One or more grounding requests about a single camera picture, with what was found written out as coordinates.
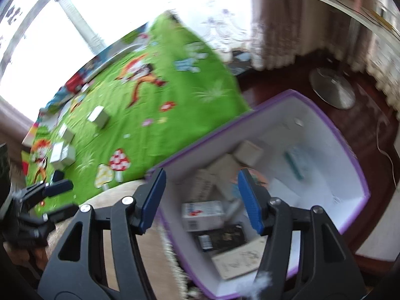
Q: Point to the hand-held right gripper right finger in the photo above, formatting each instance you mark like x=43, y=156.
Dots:
x=250, y=200

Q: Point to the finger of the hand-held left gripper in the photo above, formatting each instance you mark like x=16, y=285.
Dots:
x=59, y=188
x=62, y=213

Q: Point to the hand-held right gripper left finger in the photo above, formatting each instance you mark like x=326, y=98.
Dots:
x=153, y=197

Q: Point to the long white speckled box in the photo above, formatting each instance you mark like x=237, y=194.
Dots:
x=223, y=170

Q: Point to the black cardboard box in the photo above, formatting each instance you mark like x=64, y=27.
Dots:
x=225, y=237

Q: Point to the silver grey box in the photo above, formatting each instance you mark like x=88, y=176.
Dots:
x=248, y=153

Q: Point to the white cardboard box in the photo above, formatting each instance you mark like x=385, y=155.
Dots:
x=200, y=186

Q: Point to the white box blue red label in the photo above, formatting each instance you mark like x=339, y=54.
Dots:
x=203, y=217

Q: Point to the teal patterned box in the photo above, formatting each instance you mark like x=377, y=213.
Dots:
x=295, y=164

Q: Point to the beige gold-print box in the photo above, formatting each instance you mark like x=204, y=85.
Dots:
x=237, y=259

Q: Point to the purple storage box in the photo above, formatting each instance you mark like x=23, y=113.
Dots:
x=328, y=150

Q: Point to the dark blue item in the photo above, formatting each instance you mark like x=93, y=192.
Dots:
x=58, y=176

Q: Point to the white box with blue label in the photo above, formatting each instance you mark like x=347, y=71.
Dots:
x=61, y=153

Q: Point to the white box with cursive mark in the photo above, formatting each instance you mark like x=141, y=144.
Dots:
x=66, y=133

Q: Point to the small white cube box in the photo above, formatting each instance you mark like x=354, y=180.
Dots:
x=98, y=115

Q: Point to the green printed blanket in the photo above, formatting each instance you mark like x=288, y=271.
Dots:
x=175, y=115

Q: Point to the window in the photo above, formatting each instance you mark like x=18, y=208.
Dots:
x=37, y=53

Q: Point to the dark floor item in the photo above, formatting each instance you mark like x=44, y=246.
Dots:
x=239, y=62

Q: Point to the brown curtain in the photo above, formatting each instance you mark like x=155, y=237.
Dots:
x=281, y=37

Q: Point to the sheer lace curtain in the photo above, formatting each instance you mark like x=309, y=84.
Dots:
x=225, y=28

